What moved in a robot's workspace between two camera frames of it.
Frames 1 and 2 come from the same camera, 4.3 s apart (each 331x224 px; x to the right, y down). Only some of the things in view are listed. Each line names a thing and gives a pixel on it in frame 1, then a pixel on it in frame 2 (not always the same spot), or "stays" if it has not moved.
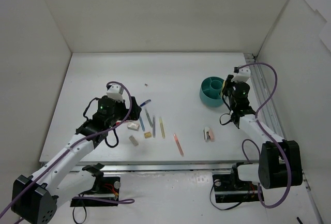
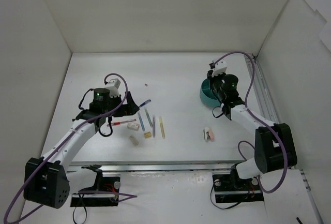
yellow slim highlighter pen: (162, 127) stays
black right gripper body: (227, 86) to (213, 82)
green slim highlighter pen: (148, 118) stays
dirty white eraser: (133, 140) stays
